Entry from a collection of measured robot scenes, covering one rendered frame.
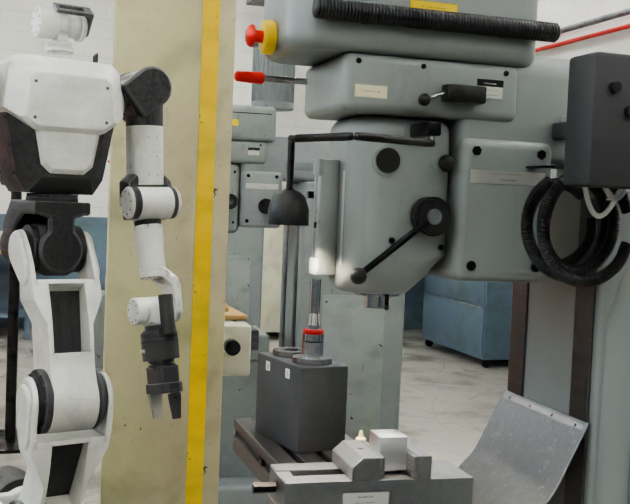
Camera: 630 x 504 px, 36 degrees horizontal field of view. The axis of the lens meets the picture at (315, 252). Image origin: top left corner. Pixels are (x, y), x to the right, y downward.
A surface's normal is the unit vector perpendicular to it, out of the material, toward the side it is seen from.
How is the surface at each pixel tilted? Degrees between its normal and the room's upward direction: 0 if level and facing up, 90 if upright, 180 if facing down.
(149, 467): 90
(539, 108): 90
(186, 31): 90
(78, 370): 67
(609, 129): 90
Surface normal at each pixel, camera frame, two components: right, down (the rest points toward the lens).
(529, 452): -0.83, -0.48
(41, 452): 0.55, 0.24
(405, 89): 0.30, 0.06
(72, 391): 0.54, -0.34
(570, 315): -0.95, -0.03
